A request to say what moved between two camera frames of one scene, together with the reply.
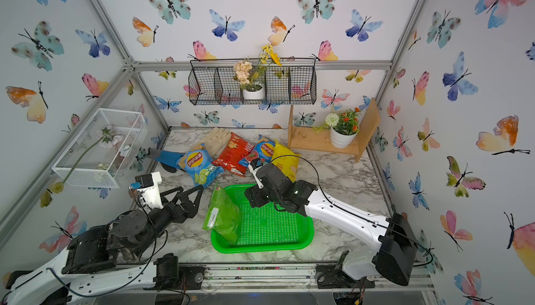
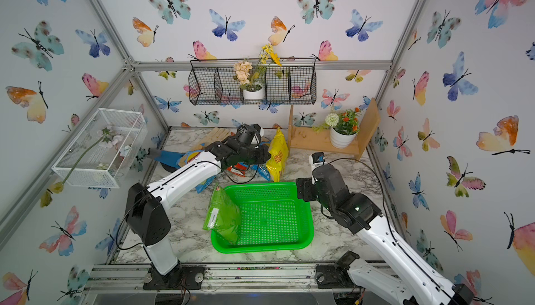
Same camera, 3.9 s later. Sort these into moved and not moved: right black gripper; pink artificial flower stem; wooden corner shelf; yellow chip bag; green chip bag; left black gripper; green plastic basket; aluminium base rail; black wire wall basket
Moved: right black gripper; yellow chip bag; left black gripper
Not moved: wooden corner shelf; aluminium base rail; black wire wall basket; green plastic basket; pink artificial flower stem; green chip bag
